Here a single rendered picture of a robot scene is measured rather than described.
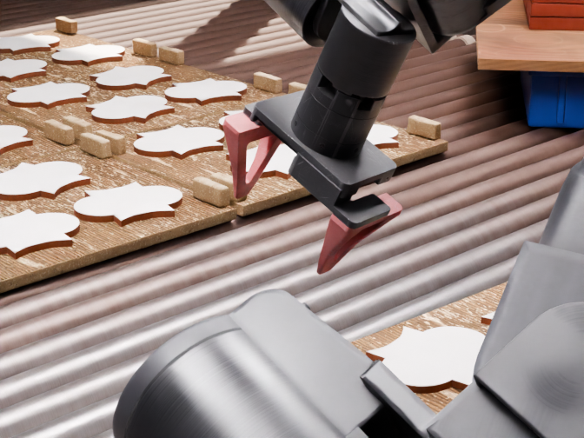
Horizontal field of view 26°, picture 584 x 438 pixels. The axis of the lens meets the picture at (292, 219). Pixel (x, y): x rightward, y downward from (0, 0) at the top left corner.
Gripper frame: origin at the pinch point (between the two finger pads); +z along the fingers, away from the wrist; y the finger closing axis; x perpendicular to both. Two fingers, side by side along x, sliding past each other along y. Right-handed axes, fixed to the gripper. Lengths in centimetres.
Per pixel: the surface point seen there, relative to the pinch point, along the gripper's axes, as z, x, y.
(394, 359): 18.7, 19.5, 6.5
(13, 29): 87, 96, -134
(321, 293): 28.8, 31.6, -9.3
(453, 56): 49, 137, -57
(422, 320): 20.8, 30.0, 3.3
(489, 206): 28, 68, -10
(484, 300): 19.6, 38.4, 5.2
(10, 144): 54, 38, -69
